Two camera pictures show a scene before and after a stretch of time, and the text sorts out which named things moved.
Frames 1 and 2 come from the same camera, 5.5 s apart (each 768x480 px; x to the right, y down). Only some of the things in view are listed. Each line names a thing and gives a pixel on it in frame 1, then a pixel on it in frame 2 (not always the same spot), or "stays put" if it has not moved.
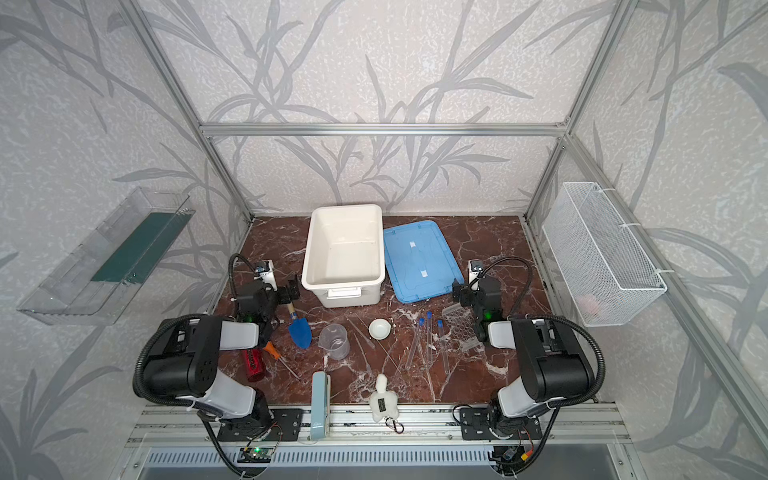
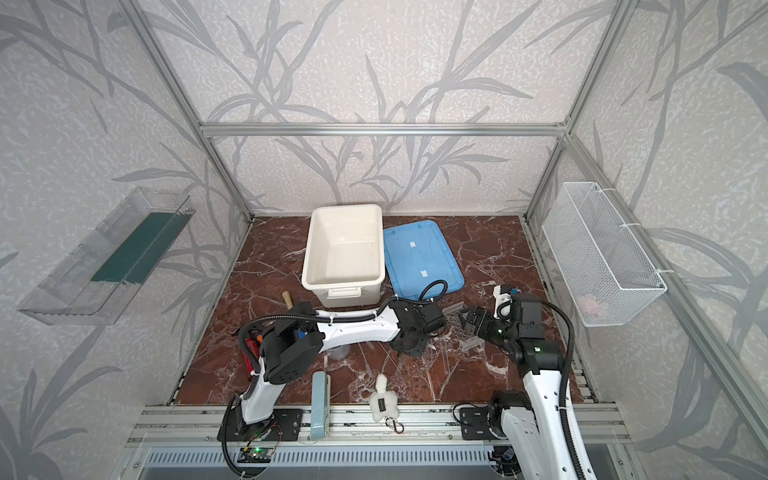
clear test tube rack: x=462 y=322 stays put
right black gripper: x=463 y=294 -> x=480 y=320
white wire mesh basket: x=605 y=271 stays put
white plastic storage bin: x=344 y=261 stays put
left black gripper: x=285 y=291 -> x=433 y=318
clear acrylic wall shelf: x=98 y=284 stays put
